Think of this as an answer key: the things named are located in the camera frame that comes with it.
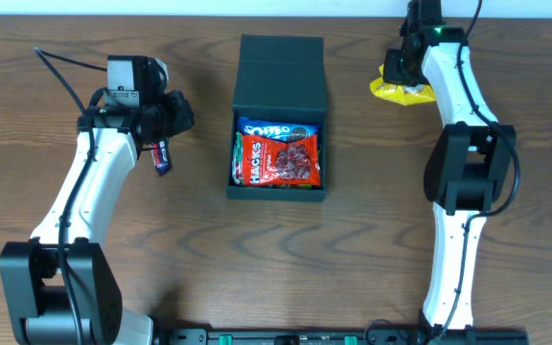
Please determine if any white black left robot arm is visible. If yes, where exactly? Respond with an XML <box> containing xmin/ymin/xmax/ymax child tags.
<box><xmin>0</xmin><ymin>90</ymin><xmax>194</xmax><ymax>344</ymax></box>

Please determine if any red Hacks candy bag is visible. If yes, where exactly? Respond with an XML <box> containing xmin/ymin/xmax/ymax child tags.
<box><xmin>242</xmin><ymin>134</ymin><xmax>322</xmax><ymax>187</ymax></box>

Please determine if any dark blue red candy bar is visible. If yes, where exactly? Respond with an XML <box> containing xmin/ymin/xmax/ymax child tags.
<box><xmin>150</xmin><ymin>139</ymin><xmax>172</xmax><ymax>176</ymax></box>

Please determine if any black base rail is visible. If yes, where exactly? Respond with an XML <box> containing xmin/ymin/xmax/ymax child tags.
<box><xmin>151</xmin><ymin>327</ymin><xmax>529</xmax><ymax>345</ymax></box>

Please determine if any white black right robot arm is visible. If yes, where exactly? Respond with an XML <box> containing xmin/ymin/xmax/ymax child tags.
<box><xmin>383</xmin><ymin>24</ymin><xmax>520</xmax><ymax>341</ymax></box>

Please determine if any blue Oreo cookie pack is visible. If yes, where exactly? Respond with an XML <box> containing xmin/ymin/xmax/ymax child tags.
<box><xmin>237</xmin><ymin>117</ymin><xmax>320</xmax><ymax>143</ymax></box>

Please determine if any yellow Hacks candy bag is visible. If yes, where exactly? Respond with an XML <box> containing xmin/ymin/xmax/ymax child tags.
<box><xmin>370</xmin><ymin>65</ymin><xmax>436</xmax><ymax>105</ymax></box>

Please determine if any green red candy bar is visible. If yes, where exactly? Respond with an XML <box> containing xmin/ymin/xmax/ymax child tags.
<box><xmin>232</xmin><ymin>131</ymin><xmax>243</xmax><ymax>185</ymax></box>

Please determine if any dark green gift box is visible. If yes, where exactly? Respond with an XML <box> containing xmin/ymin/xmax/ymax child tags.
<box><xmin>225</xmin><ymin>34</ymin><xmax>328</xmax><ymax>202</ymax></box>

